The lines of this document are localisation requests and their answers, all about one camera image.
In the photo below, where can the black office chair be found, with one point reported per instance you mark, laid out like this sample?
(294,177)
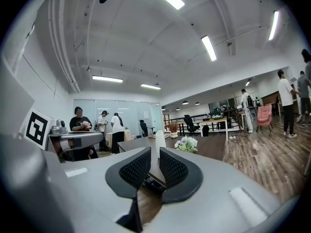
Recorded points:
(190,124)
(144,127)

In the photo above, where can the black metal railing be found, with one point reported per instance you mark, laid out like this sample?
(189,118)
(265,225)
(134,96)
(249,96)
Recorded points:
(181,120)

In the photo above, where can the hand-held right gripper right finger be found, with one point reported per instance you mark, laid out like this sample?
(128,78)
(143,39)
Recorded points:
(177,173)

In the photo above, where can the white power strip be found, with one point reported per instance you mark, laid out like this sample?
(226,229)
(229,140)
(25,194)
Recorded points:
(232,138)

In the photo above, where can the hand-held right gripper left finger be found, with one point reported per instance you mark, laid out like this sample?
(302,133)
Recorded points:
(132,171)

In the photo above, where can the black bag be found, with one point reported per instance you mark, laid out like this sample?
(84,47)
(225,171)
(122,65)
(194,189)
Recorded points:
(205,130)

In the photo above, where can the white ceiling pipes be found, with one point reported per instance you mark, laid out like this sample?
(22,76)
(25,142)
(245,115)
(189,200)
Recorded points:
(62,45)

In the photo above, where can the white and purple flowers bouquet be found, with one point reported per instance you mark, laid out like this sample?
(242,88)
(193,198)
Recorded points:
(187,144)

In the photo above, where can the dried plant in white pot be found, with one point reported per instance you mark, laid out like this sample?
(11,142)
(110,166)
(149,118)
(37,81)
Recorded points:
(173,130)

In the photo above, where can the pink armchair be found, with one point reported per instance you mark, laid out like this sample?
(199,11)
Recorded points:
(264,114)

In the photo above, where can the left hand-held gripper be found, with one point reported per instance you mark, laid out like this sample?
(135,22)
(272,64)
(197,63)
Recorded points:
(36,127)

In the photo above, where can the white-legged wooden table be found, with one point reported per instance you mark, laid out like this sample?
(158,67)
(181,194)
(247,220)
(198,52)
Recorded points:
(213,121)

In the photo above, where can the round table with beige cloth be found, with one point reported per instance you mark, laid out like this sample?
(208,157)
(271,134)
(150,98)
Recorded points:
(128,136)

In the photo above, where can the white ribbed vase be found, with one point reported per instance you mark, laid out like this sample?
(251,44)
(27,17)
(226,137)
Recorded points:
(160,143)

